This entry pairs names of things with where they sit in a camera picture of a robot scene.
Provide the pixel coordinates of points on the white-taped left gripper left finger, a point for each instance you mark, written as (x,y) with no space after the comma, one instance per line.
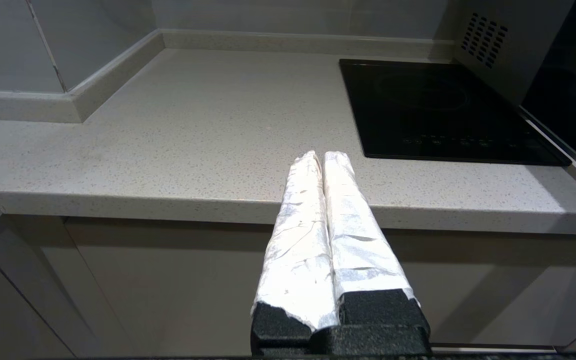
(295,250)

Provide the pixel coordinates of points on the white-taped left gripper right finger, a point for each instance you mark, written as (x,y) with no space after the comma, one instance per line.
(363,255)

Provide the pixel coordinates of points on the silver microwave oven body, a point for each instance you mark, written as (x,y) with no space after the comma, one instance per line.
(513,80)

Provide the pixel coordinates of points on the black induction cooktop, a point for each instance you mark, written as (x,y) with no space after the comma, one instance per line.
(443,110)

